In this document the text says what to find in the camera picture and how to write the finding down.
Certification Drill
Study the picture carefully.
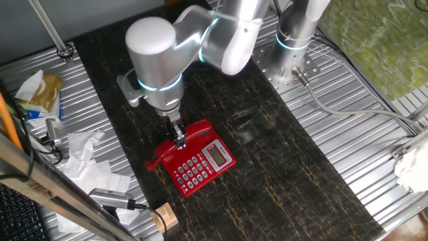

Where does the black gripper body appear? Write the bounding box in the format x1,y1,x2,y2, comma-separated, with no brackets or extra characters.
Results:
166,118,184,140

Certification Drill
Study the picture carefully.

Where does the red telephone handset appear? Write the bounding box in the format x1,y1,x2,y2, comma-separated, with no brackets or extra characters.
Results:
154,118,214,161

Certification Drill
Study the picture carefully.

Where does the red phone cord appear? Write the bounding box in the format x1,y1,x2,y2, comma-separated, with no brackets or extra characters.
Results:
144,154,165,172

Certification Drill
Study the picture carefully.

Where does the red telephone base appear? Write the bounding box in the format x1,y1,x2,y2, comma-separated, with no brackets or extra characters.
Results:
160,125,237,198

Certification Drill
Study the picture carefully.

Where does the wooden block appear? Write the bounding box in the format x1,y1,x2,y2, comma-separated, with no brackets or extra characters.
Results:
150,202,181,235

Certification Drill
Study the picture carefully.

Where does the white flat tissue paper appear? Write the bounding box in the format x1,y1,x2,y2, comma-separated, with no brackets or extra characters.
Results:
56,159,141,234

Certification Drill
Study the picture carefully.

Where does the black marble pattern mat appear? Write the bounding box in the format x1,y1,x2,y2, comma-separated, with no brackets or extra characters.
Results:
72,0,387,241

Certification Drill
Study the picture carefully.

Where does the white crumpled tissue paper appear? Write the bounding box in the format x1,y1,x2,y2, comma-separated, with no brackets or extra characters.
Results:
66,129,106,175

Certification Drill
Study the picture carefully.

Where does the silver robot mounting plate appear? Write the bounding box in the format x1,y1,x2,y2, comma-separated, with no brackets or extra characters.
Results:
249,42,321,94

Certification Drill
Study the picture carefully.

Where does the blue white tissue pack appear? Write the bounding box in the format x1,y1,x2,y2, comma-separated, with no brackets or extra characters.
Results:
19,93,63,128

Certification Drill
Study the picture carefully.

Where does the yellow tissue box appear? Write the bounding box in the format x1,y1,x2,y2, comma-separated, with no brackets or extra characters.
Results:
28,72,64,114

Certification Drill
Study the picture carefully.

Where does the white tissue sheet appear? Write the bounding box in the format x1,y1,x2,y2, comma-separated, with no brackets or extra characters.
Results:
15,69,45,102

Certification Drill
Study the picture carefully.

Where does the orange tube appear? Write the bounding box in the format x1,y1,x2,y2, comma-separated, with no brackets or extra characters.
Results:
0,92,24,152

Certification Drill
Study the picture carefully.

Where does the black keyboard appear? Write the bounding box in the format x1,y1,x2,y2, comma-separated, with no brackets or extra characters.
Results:
0,182,47,241

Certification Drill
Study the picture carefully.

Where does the green marbled sheet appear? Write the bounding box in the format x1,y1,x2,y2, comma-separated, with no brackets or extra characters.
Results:
317,0,428,103

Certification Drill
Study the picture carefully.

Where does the white crumpled cloth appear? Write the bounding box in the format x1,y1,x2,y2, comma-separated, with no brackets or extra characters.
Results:
393,140,428,194

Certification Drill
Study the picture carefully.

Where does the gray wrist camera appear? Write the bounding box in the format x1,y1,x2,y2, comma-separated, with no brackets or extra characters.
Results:
116,74,148,108

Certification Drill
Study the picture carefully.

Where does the black camera cable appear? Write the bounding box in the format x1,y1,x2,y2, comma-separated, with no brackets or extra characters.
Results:
128,199,168,240

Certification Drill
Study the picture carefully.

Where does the silver ribbed camera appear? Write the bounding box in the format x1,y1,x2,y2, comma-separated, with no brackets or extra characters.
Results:
88,187,136,211

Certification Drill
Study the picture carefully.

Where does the small silver camera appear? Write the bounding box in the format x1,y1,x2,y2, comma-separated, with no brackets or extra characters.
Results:
45,118,63,147

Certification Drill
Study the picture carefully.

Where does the metal frame beam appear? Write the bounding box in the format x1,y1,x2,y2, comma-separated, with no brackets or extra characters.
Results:
0,132,140,241

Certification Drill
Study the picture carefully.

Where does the aluminium camera pole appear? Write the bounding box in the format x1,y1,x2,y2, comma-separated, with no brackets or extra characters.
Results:
28,0,75,65

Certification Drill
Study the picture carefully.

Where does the gray robot base cable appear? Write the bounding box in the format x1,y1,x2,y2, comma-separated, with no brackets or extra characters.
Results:
291,66,425,134

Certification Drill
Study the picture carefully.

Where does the aluminium frame bracket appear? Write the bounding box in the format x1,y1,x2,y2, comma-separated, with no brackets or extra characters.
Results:
390,127,428,161

